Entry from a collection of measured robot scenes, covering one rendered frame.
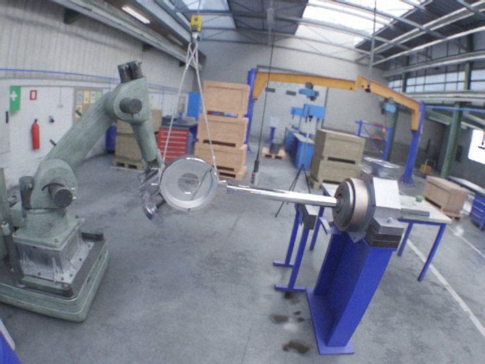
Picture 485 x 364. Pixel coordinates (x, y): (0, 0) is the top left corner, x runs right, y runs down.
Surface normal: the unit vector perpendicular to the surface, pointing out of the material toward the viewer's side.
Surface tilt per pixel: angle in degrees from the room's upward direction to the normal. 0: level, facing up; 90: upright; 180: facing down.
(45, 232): 70
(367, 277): 90
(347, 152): 90
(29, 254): 90
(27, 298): 90
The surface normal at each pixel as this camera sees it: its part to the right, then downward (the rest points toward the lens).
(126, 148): -0.15, 0.27
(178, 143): 0.25, 0.31
